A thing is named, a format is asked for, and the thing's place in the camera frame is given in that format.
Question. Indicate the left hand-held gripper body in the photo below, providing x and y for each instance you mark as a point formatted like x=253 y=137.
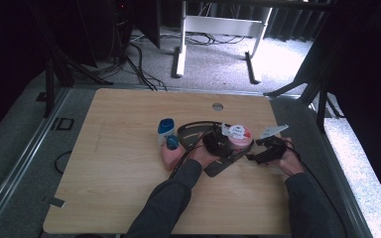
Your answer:
x=216 y=143

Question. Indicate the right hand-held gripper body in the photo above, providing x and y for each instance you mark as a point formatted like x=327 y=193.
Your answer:
x=273 y=148

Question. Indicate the pink jar white lid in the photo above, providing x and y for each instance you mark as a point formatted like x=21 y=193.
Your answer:
x=241 y=137

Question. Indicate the black slotted corner tray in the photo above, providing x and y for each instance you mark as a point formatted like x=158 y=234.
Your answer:
x=191 y=132

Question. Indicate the white bottle blue cap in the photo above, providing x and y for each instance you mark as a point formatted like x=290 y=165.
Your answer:
x=165 y=129

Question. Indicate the person's left hand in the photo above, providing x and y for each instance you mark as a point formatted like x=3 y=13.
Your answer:
x=203 y=157

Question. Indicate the person's right hand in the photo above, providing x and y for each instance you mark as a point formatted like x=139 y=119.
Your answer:
x=291 y=162

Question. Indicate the grey table grommet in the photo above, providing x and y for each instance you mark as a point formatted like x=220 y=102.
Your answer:
x=217 y=106

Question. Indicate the black metal stand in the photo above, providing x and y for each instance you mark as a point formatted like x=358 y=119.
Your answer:
x=56 y=62
x=314 y=82

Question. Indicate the dark curtain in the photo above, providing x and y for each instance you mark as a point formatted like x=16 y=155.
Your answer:
x=294 y=23

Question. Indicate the dark computer tower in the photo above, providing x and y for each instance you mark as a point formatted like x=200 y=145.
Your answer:
x=109 y=29

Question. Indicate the grey tape strip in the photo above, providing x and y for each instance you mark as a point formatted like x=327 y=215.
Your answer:
x=56 y=201

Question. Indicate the white desk frame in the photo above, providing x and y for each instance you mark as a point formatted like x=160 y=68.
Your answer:
x=221 y=26

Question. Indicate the black rectangular bracket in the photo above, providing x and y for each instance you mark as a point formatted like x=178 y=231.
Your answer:
x=64 y=124

